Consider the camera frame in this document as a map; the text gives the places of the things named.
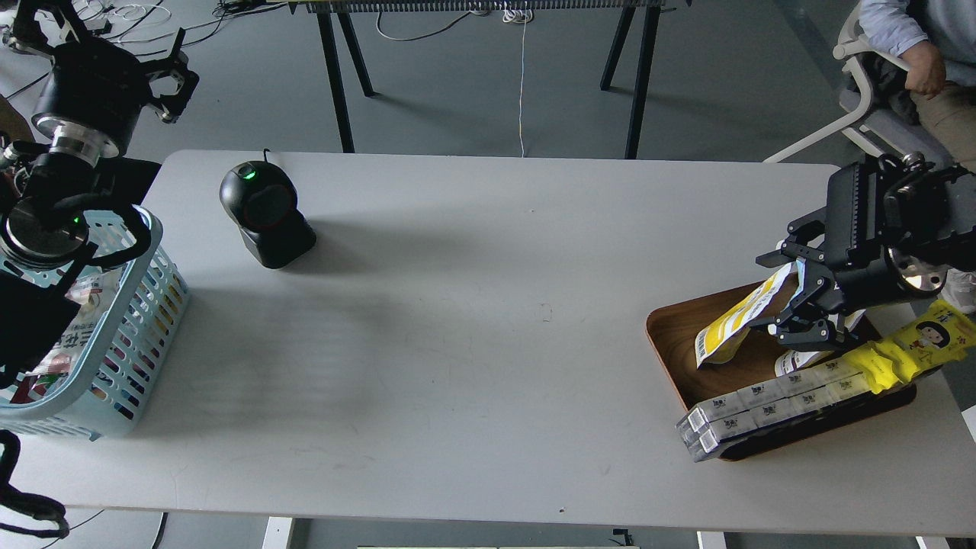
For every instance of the black leg background table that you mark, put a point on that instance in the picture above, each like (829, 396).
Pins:
(570, 84)

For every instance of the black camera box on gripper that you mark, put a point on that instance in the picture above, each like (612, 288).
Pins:
(867, 214)

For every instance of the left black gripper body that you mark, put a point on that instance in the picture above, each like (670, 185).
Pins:
(96, 85)

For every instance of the brown wooden tray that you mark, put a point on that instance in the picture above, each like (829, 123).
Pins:
(672, 330)

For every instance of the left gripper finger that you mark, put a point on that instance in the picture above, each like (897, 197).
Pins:
(25, 33)
(169, 108)

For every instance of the seated person's hand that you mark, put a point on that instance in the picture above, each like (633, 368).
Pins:
(926, 71)

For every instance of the black barcode scanner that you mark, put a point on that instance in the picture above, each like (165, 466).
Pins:
(262, 200)

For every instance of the light blue plastic basket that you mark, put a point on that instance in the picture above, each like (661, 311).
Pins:
(105, 395)

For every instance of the yellow white snack pouch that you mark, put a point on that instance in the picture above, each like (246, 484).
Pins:
(718, 342)

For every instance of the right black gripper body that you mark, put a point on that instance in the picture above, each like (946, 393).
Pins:
(889, 277)

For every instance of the yellow cartoon snack pack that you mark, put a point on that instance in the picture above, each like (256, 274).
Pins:
(941, 335)

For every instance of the long white box pack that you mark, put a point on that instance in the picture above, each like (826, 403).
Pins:
(717, 424)

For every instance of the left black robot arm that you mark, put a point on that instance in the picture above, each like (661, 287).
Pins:
(68, 210)

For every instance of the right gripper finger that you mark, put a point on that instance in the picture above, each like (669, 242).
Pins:
(807, 324)
(797, 246)

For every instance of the red white snack bag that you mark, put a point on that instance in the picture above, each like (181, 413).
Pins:
(94, 294)

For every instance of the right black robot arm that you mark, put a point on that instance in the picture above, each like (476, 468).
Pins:
(942, 225)

